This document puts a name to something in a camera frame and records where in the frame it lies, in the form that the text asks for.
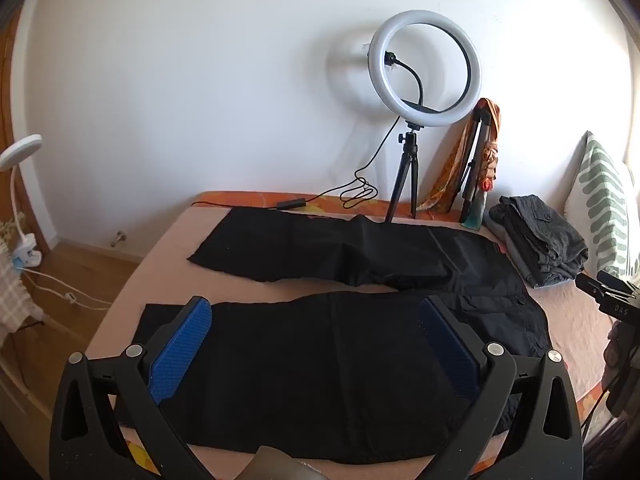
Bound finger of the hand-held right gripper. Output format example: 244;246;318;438
575;270;609;306

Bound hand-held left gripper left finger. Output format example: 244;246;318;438
48;296;216;480

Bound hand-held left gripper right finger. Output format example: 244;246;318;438
419;295;586;480

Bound black pants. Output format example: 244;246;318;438
115;206;552;465

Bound blue jeans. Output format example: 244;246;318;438
530;270;577;290

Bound grey folded clothes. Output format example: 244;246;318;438
489;194;590;286

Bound green striped pillow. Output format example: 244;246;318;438
564;131;640;281

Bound teal patterned cloth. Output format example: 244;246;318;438
461;191;489;231

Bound folded tripod with orange cloth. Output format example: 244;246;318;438
417;97;502;212

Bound folded grey tripod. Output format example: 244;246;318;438
459;110;493;216

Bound beige knit cloth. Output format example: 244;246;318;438
0;220;48;338

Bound black tripod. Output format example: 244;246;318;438
384;122;422;224

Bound white clip desk lamp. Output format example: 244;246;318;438
0;134;44;270

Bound white cable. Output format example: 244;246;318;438
22;266;117;312

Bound black ring light cable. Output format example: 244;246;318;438
192;115;402;211

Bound white ring light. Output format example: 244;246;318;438
368;10;482;128

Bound wooden door frame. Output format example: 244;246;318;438
0;7;51;256

